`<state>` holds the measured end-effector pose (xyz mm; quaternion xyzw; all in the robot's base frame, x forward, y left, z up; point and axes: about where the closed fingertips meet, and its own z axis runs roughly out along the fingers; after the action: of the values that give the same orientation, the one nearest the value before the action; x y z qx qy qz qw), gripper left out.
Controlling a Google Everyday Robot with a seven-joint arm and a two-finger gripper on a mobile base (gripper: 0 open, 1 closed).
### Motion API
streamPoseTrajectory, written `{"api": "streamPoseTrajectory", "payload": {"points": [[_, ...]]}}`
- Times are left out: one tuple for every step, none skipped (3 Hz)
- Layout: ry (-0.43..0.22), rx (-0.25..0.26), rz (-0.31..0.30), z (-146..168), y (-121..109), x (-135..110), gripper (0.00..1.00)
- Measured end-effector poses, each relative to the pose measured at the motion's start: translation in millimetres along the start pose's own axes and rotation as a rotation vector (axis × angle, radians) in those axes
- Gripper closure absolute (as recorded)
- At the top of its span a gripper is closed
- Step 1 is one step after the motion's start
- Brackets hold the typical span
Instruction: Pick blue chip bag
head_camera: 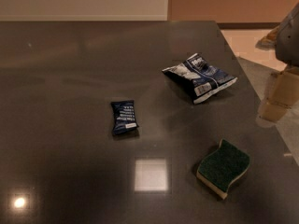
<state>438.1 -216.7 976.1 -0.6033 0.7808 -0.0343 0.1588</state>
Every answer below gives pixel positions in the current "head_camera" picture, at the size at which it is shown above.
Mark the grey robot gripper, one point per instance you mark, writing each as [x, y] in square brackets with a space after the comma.
[290, 42]

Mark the blue white chip bag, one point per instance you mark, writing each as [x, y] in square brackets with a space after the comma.
[200, 79]

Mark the green yellow scrub sponge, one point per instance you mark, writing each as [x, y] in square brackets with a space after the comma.
[221, 168]

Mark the small dark blue snack packet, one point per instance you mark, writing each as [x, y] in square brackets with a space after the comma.
[124, 117]

